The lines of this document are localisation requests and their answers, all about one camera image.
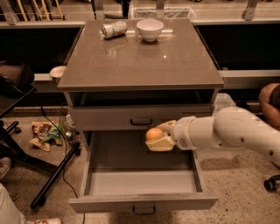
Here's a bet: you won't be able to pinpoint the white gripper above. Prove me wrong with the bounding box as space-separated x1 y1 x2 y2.
145 116 196 151

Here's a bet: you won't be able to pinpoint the orange fruit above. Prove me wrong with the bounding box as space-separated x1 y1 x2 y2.
146 128 163 141

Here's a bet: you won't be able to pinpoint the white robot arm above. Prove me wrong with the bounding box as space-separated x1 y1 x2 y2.
146 106 280 166

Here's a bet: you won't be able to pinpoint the closed grey upper drawer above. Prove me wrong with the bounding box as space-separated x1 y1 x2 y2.
69 105 214 130

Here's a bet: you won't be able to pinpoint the open grey drawer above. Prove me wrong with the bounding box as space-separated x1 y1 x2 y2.
69 130 217 215

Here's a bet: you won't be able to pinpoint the grey drawer cabinet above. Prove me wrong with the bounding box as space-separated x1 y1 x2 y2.
58 19 224 145

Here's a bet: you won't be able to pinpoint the clear plastic storage box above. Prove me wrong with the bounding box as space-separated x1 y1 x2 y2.
195 93 256 162

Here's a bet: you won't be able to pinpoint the white ceramic bowl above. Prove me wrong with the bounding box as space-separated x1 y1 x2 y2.
136 19 164 41

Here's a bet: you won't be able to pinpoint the person's knee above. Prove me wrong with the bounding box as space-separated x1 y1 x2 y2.
259 83 280 130

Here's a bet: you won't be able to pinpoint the black caster wheel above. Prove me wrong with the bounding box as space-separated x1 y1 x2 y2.
263 175 280 192

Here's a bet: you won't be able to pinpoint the lying soda can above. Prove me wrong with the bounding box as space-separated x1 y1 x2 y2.
101 21 127 39

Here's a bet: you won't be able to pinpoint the snack bags on floor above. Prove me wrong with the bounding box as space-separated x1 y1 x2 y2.
30 122 63 151

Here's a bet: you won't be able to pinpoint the black chair base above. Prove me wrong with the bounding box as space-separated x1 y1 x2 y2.
0 121 80 209

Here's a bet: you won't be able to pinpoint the white shoe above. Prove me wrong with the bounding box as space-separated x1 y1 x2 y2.
0 157 11 180

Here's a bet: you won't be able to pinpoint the white trouser leg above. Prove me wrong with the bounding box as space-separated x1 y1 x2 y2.
0 184 27 224

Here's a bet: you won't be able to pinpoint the black cable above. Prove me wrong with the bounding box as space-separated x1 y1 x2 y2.
39 106 86 224

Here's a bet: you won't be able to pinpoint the white wire basket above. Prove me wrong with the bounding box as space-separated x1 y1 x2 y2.
129 7 196 19

